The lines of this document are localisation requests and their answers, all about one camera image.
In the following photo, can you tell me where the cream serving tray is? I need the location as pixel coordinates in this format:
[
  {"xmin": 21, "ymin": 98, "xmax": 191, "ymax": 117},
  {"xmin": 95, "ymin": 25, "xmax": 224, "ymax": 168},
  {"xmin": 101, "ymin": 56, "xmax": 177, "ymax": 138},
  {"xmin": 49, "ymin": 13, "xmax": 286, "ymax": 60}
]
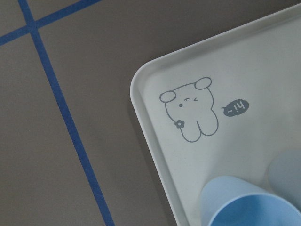
[{"xmin": 130, "ymin": 5, "xmax": 301, "ymax": 226}]

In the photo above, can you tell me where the grey plastic cup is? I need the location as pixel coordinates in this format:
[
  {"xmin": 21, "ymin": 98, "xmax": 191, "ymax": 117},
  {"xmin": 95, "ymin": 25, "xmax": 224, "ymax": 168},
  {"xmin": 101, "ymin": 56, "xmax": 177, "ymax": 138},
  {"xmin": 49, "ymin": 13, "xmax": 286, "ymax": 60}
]
[{"xmin": 268, "ymin": 150, "xmax": 301, "ymax": 199}]

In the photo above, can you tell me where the light blue cup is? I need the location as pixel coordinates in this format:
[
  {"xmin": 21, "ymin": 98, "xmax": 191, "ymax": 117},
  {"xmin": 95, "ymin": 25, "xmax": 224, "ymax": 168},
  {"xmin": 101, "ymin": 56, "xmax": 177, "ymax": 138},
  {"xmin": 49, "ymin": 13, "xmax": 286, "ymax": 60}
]
[{"xmin": 200, "ymin": 176, "xmax": 301, "ymax": 226}]

